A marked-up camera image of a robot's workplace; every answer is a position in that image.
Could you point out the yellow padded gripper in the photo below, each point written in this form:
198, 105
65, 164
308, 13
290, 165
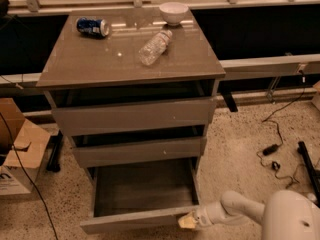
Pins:
201, 214

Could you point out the grey bottom drawer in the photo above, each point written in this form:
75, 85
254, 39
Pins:
141, 195

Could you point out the grey drawer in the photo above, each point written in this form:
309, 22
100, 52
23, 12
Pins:
145, 151
90, 120
141, 195

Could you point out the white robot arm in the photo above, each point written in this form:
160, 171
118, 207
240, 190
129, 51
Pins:
287, 215

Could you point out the grey middle drawer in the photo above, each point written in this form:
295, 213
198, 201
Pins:
145, 151

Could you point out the grey top drawer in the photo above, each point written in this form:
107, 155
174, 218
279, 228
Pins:
90, 120

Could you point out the grey drawer cabinet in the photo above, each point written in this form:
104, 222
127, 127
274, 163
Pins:
67, 79

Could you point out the black stand leg left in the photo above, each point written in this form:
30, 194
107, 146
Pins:
55, 146

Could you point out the clear plastic water bottle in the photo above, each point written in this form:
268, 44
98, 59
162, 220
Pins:
155, 47

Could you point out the brown cardboard box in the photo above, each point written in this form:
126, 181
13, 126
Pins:
22, 145

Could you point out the white ceramic bowl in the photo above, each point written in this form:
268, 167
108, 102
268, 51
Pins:
173, 13

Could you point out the blue soda can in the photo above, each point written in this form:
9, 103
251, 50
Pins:
92, 27

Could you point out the metal window railing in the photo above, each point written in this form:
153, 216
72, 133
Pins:
225, 69

